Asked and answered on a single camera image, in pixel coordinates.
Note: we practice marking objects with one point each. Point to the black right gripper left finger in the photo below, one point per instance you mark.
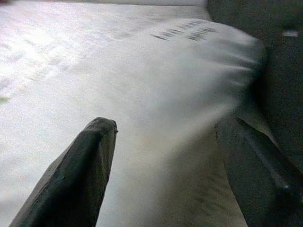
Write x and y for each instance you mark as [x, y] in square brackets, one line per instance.
[71, 179]

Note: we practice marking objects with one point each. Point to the white printed pillow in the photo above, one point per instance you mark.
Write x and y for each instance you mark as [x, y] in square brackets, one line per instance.
[189, 82]

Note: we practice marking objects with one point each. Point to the dark tufted bed headboard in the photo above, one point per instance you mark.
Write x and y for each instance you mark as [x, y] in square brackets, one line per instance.
[284, 71]

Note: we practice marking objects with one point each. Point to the white quilted mattress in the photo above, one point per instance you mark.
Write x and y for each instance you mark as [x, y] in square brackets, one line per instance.
[47, 35]

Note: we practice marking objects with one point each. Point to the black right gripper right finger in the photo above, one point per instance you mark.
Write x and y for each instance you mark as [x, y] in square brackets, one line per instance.
[262, 179]

